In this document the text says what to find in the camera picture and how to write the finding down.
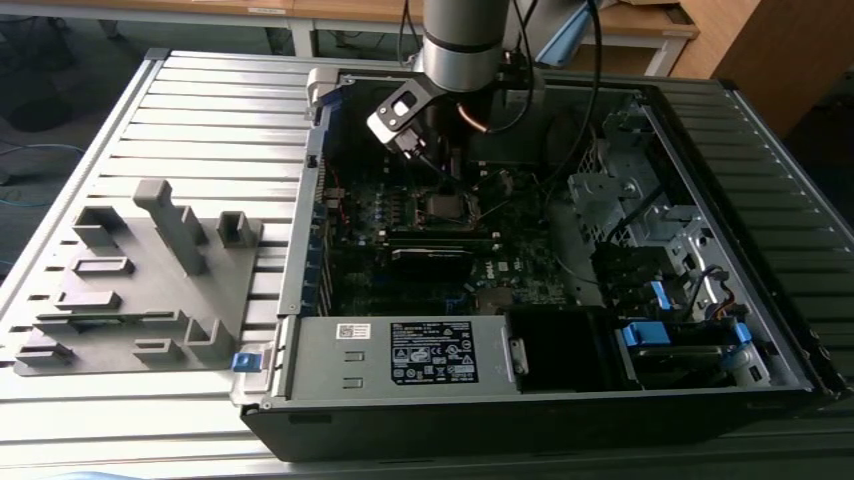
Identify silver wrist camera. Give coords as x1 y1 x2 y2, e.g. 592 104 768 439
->
366 79 436 146

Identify CPU socket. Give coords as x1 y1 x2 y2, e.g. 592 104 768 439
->
412 184 485 231

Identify grey parts rack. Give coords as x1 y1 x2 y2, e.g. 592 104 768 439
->
13 179 266 377

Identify grey plastic bar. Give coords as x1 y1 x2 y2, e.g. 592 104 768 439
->
548 202 606 307

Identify metal locking lever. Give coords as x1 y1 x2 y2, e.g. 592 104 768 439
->
478 197 520 220

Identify black graphics card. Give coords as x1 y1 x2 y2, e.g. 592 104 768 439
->
390 246 477 282

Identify black fan shroud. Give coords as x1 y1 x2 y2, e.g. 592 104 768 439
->
505 307 626 395

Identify metal socket cover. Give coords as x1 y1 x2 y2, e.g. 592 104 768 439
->
472 169 517 196

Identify coloured wire bundle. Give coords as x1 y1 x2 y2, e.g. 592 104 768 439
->
705 294 741 322

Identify wooden desk with white legs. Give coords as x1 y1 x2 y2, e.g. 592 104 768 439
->
0 0 300 57
293 0 701 77

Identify black office chair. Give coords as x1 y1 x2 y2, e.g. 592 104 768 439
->
0 14 79 134

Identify black open PC case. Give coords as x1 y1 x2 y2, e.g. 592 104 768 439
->
230 67 853 464

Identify wooden cabinet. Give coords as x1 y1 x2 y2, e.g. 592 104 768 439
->
670 0 854 136

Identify hard disk in blue carrier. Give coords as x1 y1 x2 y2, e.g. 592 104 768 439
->
617 319 756 391

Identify brown chipset heatsink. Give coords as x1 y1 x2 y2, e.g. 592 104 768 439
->
478 287 517 310

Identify silver CPU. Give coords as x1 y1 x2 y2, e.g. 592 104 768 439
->
426 194 469 221

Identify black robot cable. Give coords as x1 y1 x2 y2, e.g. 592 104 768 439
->
550 0 606 179

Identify green motherboard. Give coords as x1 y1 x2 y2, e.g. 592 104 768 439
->
320 154 582 317

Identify grey case hinge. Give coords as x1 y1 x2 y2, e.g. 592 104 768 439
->
305 68 344 121

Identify silver disk bay cage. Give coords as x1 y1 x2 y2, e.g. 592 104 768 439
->
566 94 711 261

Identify grey power supply unit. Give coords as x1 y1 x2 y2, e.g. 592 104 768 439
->
286 314 524 401

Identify pale blue object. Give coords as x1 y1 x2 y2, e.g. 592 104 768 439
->
57 469 139 480

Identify black RAM slot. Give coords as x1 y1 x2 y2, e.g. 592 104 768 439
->
385 227 504 238

